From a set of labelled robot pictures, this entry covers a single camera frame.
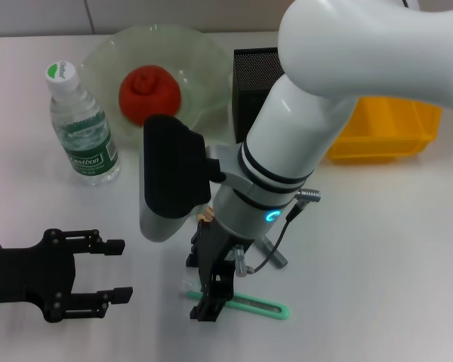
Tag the green utility knife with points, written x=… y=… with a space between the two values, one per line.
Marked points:
x=256 y=305

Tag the clear green-label water bottle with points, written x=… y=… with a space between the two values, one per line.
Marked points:
x=85 y=128

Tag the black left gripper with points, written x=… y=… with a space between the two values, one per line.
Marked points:
x=30 y=271

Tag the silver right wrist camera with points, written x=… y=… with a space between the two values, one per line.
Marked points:
x=173 y=169

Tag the pale green wavy fruit plate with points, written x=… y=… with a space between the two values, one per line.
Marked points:
x=98 y=60

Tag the black mesh pen holder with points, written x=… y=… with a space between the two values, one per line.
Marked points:
x=253 y=68

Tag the tan eraser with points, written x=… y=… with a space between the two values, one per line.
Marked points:
x=205 y=215

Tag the orange fruit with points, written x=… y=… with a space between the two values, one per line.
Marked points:
x=150 y=96

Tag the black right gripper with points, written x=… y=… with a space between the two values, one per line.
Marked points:
x=215 y=256

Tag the yellow plastic bin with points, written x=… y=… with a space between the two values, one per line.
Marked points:
x=381 y=132

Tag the grey marker pen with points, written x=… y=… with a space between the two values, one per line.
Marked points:
x=277 y=258

